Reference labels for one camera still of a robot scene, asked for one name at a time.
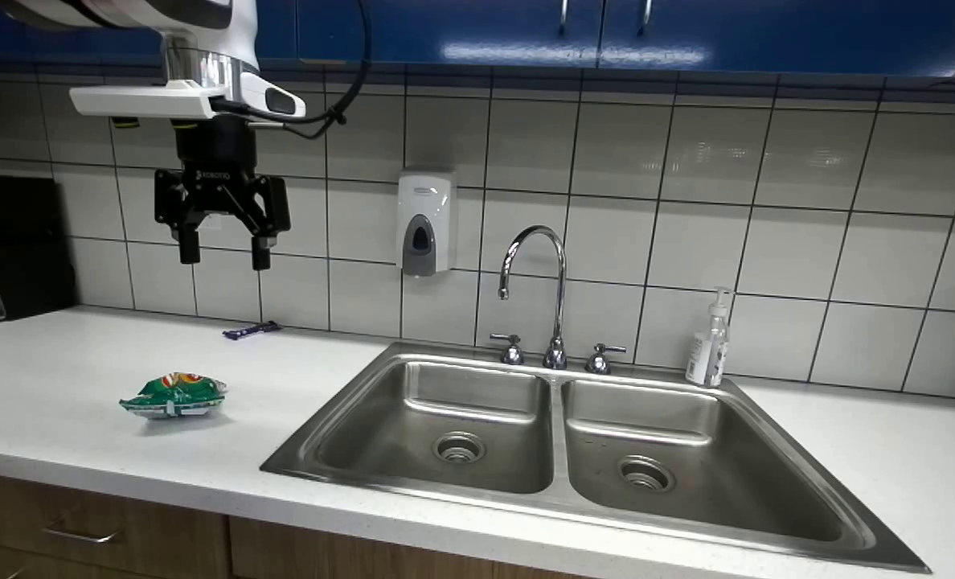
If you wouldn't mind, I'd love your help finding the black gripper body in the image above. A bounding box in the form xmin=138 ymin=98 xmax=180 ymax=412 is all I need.
xmin=150 ymin=114 xmax=294 ymax=243

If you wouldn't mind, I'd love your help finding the green Lays chips packet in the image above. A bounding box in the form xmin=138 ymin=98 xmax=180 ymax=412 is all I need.
xmin=115 ymin=371 xmax=227 ymax=423

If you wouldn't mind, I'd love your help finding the stainless steel double sink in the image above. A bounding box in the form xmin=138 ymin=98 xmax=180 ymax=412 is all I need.
xmin=257 ymin=341 xmax=934 ymax=572

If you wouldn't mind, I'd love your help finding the small purple wrapper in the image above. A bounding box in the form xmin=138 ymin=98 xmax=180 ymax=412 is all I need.
xmin=223 ymin=319 xmax=282 ymax=344

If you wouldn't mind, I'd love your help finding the black countertop appliance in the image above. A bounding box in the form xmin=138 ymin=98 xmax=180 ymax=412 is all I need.
xmin=0 ymin=169 xmax=82 ymax=332

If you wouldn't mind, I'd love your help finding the blue upper cabinet door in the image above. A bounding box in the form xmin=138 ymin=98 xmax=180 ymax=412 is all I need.
xmin=0 ymin=0 xmax=171 ymax=71
xmin=255 ymin=0 xmax=605 ymax=77
xmin=603 ymin=0 xmax=955 ymax=85

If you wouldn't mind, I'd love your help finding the brown wooden drawer front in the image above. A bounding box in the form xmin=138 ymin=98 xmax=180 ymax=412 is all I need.
xmin=0 ymin=470 xmax=231 ymax=579

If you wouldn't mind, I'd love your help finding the chrome gooseneck faucet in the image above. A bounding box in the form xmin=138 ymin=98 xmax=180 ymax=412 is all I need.
xmin=496 ymin=221 xmax=573 ymax=371

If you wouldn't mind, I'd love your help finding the brown wooden cabinet front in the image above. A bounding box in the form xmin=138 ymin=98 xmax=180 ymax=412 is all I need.
xmin=227 ymin=516 xmax=582 ymax=579

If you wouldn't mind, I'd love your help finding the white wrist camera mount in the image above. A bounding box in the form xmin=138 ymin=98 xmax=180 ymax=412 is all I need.
xmin=67 ymin=56 xmax=308 ymax=126

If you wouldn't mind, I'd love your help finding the white wall soap dispenser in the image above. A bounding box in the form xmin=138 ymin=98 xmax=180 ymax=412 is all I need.
xmin=396 ymin=169 xmax=458 ymax=281

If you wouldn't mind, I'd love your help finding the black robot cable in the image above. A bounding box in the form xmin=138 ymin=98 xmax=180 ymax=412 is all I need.
xmin=247 ymin=0 xmax=377 ymax=142

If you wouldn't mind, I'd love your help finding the chrome faucet handle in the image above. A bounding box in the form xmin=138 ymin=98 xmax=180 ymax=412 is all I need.
xmin=582 ymin=341 xmax=631 ymax=375
xmin=489 ymin=332 xmax=528 ymax=367

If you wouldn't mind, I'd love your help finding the silver drawer handle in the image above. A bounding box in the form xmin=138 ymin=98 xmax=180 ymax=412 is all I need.
xmin=39 ymin=521 xmax=122 ymax=551

